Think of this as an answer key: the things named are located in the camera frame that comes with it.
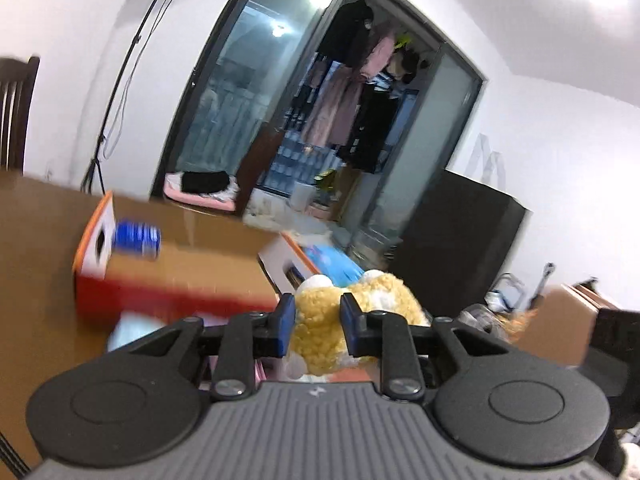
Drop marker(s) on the hanging pink garment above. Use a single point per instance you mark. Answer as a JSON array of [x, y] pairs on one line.
[[330, 105]]

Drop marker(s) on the dark wooden chair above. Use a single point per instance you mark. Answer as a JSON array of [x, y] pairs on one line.
[[15, 110]]

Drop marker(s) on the black studio light stand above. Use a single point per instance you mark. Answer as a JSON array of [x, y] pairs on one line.
[[137, 40]]

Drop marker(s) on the light blue tissue packet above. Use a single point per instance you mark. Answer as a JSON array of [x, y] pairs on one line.
[[330, 260]]

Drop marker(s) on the green potted plant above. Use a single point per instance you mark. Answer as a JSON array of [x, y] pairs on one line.
[[326, 182]]

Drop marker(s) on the hanging black trousers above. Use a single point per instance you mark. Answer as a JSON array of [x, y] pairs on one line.
[[372, 125]]

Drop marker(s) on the brown cardboard box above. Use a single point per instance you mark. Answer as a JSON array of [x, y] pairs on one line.
[[565, 325]]

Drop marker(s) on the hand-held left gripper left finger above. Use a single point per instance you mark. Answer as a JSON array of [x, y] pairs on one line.
[[286, 320]]

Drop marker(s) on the wooden chair with pink cushion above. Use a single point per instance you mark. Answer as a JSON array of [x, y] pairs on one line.
[[257, 160]]

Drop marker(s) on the black cloth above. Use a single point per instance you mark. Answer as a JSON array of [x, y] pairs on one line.
[[205, 181]]

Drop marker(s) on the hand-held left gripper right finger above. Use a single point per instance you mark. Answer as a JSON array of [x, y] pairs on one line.
[[350, 327]]

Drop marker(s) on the white plant pot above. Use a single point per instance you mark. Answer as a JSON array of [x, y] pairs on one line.
[[301, 196]]

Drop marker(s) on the beige fluffy rug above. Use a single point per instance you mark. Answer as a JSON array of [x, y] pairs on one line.
[[280, 215]]

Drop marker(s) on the dark blue packet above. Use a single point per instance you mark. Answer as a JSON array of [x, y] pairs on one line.
[[136, 240]]

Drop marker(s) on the yellow and white plush toy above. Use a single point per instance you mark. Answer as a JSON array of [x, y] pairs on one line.
[[320, 330]]

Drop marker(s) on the black cabinet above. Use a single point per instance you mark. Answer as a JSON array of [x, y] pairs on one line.
[[450, 245]]

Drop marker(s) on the sliding glass door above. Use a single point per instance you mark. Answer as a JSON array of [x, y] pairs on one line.
[[215, 60]]

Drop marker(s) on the large orange and white cardboard box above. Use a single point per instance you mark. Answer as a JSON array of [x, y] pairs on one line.
[[200, 270]]

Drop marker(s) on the hanging black coat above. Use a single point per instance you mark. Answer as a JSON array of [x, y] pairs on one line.
[[347, 30]]

